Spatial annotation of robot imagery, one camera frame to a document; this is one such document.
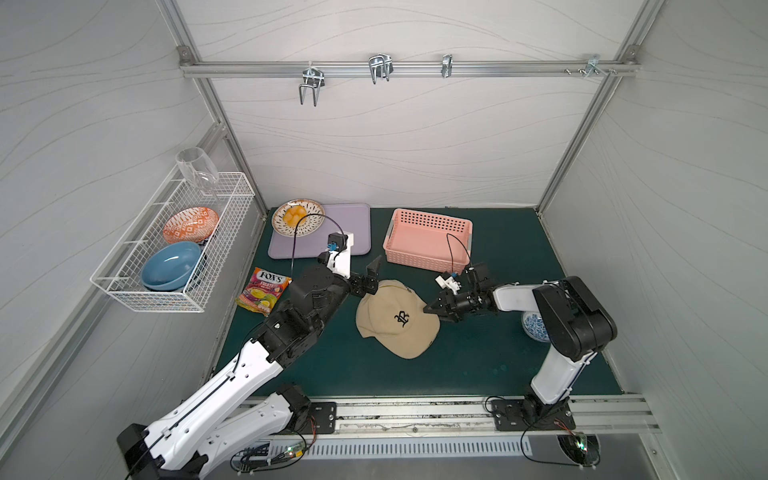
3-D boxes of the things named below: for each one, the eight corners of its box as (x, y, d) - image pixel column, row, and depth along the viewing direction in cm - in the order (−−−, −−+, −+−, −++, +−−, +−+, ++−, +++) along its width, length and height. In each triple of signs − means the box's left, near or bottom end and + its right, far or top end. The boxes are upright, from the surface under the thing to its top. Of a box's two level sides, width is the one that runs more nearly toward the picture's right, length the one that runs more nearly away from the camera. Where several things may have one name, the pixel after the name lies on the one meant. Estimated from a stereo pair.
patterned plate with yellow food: (270, 238, 115) (266, 230, 111) (281, 206, 126) (278, 198, 122) (320, 238, 115) (317, 230, 111) (326, 207, 126) (324, 198, 122)
